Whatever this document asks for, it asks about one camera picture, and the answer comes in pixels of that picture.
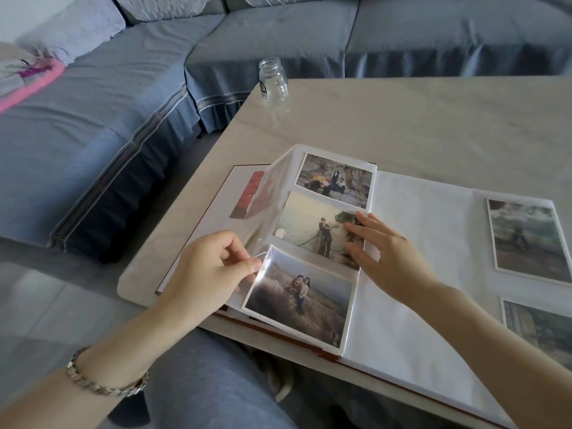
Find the person's right hand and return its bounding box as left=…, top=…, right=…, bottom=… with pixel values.
left=345, top=212, right=444, bottom=310

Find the person's left hand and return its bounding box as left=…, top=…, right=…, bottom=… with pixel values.
left=156, top=230, right=264, bottom=333

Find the beach photo of two people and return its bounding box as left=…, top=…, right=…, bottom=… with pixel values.
left=242, top=245, right=356, bottom=350

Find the brown photo album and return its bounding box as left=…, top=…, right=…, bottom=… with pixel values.
left=155, top=144, right=572, bottom=429

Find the person's left forearm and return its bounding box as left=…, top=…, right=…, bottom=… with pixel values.
left=0, top=304, right=202, bottom=429

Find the person's right forearm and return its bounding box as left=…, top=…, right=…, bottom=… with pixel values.
left=416, top=283, right=572, bottom=429

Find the seaside railing couple photo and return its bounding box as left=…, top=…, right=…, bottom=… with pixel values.
left=273, top=190, right=370, bottom=271

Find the red photo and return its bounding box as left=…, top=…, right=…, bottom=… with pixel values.
left=229, top=171, right=276, bottom=220

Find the group photo on rocks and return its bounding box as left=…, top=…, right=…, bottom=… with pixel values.
left=295, top=153, right=374, bottom=210

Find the grey slipper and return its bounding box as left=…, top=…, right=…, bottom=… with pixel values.
left=250, top=346, right=296, bottom=403

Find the person's grey trouser leg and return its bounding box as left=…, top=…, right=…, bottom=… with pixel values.
left=143, top=328, right=305, bottom=429

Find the faded photo with dark figure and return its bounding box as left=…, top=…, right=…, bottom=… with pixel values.
left=486, top=198, right=572, bottom=284

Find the clear glass jar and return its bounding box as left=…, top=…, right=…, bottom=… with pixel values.
left=259, top=58, right=290, bottom=103

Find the faded greenish photo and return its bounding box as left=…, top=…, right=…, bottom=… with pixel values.
left=500, top=298, right=572, bottom=372

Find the blue covered corner sofa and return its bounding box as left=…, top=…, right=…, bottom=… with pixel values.
left=0, top=0, right=572, bottom=265

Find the pink edged folded blanket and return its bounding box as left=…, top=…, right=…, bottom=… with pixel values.
left=0, top=41, right=66, bottom=115

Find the light lilac cushion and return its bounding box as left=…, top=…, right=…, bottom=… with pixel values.
left=15, top=0, right=127, bottom=66

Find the silver link bracelet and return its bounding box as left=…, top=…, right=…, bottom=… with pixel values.
left=66, top=347, right=149, bottom=397

